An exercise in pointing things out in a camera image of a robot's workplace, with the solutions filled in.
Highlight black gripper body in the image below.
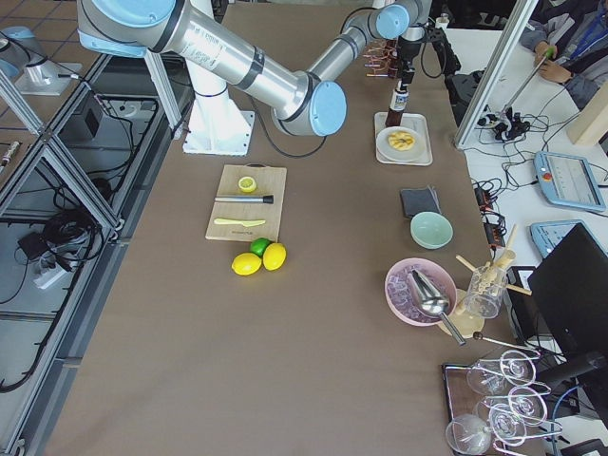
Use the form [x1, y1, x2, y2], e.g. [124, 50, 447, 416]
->
[397, 37, 423, 84]

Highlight tea bottle white cap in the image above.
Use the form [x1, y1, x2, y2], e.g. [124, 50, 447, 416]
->
[385, 82, 409, 127]

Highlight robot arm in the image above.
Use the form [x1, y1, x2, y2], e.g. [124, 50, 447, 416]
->
[77, 1, 430, 137]
[1, 26, 48, 79]

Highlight cream serving tray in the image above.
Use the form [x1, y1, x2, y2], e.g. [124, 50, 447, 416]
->
[374, 112, 433, 166]

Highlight black glass rack tray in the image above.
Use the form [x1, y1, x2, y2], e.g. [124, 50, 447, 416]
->
[443, 365, 562, 455]

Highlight white plate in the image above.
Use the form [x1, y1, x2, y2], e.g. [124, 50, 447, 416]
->
[376, 126, 425, 162]

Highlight grey folded cloth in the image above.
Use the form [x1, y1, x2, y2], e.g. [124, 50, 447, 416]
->
[399, 186, 442, 219]

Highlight seated person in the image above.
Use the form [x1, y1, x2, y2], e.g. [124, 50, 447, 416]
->
[520, 1, 607, 109]

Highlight green bowl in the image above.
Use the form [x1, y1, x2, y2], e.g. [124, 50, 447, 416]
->
[410, 212, 453, 250]

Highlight steel muddler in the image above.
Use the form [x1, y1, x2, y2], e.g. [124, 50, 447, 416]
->
[214, 195, 275, 204]

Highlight blue teach pendant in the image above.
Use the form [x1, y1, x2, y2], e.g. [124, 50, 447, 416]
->
[529, 218, 597, 258]
[533, 152, 606, 213]

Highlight lemon half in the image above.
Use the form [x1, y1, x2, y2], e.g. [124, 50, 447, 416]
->
[237, 176, 257, 194]

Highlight wooden cutting board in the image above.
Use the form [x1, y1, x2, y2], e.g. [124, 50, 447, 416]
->
[205, 164, 287, 242]

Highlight yellow lemon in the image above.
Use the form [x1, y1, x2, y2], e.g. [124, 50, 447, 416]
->
[262, 242, 287, 271]
[231, 252, 262, 276]

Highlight green lime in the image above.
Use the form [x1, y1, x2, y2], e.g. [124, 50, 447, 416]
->
[249, 237, 273, 257]

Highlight clear ice cubes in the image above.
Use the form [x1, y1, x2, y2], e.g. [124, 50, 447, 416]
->
[388, 265, 452, 319]

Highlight pink bowl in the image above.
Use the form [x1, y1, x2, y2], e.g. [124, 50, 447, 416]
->
[384, 257, 460, 328]

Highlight clear glass mug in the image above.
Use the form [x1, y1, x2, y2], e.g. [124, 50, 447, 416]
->
[464, 266, 506, 319]

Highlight steel ice scoop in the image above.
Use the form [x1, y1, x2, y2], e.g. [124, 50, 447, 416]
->
[410, 270, 466, 346]

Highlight yellow plastic knife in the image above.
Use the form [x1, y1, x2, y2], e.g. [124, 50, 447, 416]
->
[213, 218, 266, 228]

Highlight wooden mug tree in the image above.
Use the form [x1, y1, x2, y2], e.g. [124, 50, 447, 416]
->
[454, 224, 532, 339]

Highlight black monitor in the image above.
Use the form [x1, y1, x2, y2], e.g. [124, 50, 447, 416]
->
[528, 223, 607, 395]

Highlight wine glass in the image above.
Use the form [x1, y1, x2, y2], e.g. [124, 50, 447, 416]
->
[473, 387, 548, 427]
[488, 404, 527, 447]
[466, 350, 536, 395]
[445, 414, 492, 455]

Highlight white power strip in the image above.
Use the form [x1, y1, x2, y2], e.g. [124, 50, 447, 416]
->
[33, 264, 68, 290]

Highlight copper wire bottle rack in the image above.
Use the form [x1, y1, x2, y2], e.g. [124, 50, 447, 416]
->
[363, 39, 399, 79]

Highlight aluminium frame post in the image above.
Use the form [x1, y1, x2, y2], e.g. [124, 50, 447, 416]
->
[454, 0, 538, 149]

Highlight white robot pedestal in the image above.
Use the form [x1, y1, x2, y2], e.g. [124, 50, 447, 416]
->
[183, 61, 255, 157]

